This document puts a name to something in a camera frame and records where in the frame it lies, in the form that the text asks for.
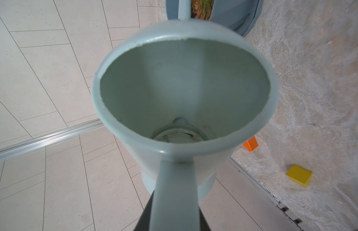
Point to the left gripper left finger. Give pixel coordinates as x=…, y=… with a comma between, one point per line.
x=144, y=221

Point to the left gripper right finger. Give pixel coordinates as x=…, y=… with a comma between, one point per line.
x=204, y=226

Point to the light green watering can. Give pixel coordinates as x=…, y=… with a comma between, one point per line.
x=182, y=96

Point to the orange block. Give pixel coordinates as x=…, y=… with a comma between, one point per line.
x=251, y=144

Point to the yellow block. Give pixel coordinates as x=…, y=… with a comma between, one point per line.
x=299, y=175

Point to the blue-grey plant pot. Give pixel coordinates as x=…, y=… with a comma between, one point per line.
x=239, y=16

